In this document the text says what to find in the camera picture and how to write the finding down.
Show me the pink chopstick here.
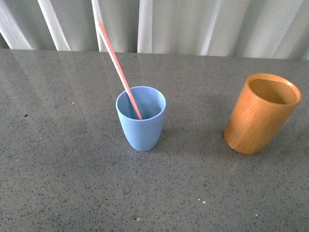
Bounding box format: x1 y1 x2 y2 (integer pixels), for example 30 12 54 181
97 21 142 120

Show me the light blue plastic cup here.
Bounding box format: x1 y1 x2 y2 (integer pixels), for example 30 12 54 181
115 86 167 151

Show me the bamboo wooden holder cup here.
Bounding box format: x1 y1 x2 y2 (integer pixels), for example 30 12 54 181
223 73 302 155

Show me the white pleated curtain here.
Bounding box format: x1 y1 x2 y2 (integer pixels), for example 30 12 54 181
0 0 309 60

